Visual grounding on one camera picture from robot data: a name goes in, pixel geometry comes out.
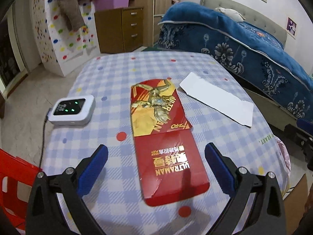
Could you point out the pink trash bag bin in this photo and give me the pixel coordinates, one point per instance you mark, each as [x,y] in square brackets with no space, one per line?
[286,158]

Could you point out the white paper sheet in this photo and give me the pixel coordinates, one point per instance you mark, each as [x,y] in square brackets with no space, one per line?
[226,103]

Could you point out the grey upholstered bed frame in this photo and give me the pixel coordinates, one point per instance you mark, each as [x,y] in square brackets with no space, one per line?
[279,86]

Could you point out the polka dot white cabinet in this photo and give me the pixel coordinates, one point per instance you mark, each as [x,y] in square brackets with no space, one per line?
[63,50]

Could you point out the red Ultraman card packaging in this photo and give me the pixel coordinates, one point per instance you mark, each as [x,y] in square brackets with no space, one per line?
[169,163]

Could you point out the brown wooden drawer cabinet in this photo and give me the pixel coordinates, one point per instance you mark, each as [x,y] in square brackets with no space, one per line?
[119,30]

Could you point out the white electronic device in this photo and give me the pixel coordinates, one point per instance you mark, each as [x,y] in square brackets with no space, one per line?
[72,111]

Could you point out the checkered blue tablecloth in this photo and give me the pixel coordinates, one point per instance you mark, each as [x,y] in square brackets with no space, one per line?
[116,201]

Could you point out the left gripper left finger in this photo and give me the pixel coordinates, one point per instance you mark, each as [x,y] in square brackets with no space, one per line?
[44,213]

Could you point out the wooden wardrobe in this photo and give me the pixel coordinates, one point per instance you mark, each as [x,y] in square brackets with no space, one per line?
[153,11]

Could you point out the red plastic stool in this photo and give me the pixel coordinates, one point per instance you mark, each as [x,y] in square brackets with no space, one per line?
[14,172]

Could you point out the white pillow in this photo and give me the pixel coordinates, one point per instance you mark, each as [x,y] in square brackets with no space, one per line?
[231,13]

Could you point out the blue floral bed blanket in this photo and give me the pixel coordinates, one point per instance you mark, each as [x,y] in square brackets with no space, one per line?
[191,27]

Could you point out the small wall picture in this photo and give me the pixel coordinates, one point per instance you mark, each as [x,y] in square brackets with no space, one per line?
[291,27]

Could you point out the purple storage box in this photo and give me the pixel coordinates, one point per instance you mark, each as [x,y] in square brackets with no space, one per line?
[101,5]

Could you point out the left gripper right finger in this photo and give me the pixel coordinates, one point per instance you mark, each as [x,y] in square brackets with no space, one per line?
[266,215]

